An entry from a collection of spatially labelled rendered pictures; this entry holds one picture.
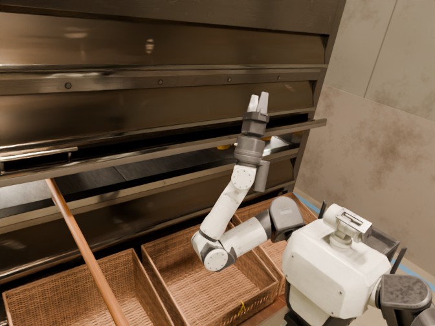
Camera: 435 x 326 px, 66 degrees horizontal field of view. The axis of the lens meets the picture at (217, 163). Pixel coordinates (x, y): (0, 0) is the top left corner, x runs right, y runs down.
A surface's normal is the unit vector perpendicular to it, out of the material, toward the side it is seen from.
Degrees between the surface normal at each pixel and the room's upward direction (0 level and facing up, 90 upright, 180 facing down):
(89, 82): 90
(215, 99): 70
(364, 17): 90
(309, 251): 45
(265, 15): 90
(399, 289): 33
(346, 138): 90
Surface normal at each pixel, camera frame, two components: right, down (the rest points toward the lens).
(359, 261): 0.14, -0.89
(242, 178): -0.15, 0.01
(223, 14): 0.62, 0.43
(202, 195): 0.63, 0.10
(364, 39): -0.80, 0.16
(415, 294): -0.41, -0.79
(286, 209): -0.04, -0.52
